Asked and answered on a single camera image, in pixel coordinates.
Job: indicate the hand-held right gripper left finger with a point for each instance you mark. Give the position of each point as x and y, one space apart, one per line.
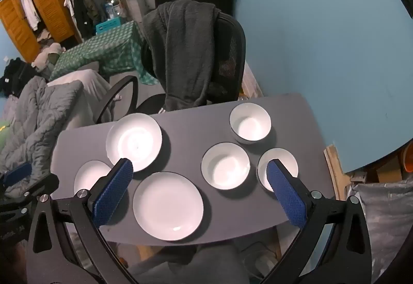
113 193

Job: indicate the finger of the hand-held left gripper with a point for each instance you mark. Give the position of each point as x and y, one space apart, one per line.
42 184
17 174

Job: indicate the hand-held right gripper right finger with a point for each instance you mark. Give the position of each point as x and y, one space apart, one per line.
287 197

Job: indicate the white plate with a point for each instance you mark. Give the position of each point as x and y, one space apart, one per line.
167 206
134 140
88 177

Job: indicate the white bowl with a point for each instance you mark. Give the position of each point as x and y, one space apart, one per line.
250 124
226 166
287 158

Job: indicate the light wooden board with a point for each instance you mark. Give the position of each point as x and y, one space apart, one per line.
335 167

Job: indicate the grey quilted blanket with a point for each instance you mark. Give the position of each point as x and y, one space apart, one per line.
35 119

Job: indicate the black backpack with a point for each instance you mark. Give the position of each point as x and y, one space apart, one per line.
16 76

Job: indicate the silver plastic bag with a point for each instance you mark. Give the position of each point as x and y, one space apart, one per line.
384 222

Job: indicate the cardboard box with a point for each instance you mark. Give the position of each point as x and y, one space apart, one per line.
387 174

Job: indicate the white bedsheet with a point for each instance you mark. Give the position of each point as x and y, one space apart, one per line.
90 90

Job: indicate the pale clothes pile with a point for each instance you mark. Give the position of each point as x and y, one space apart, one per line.
48 55

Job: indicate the green checked tablecloth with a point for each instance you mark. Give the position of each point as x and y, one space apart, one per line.
96 51

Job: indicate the black office chair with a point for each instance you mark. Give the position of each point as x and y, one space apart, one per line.
230 55

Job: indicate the dark grey fleece robe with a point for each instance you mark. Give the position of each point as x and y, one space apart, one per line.
180 51

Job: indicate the white hanging shirt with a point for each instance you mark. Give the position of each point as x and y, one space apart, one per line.
29 9

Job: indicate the blue plastic crate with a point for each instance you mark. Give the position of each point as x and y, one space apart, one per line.
109 25

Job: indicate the wooden louvred wardrobe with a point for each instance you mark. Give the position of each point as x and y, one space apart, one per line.
48 3

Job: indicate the hanging dark clothes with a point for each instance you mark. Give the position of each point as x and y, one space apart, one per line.
85 8

